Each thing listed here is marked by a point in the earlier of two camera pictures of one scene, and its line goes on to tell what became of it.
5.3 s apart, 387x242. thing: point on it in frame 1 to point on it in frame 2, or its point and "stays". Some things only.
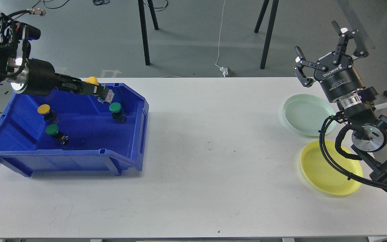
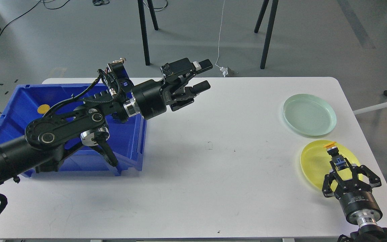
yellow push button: x=92 y=80 to x=338 y=160
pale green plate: x=305 y=113 stays
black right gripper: x=338 y=79 to x=360 y=205
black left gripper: x=42 y=80 to x=152 y=97
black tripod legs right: x=272 y=12 stays
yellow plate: x=322 y=176 stays
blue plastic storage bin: x=66 y=130 stays
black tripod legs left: x=141 y=6 stays
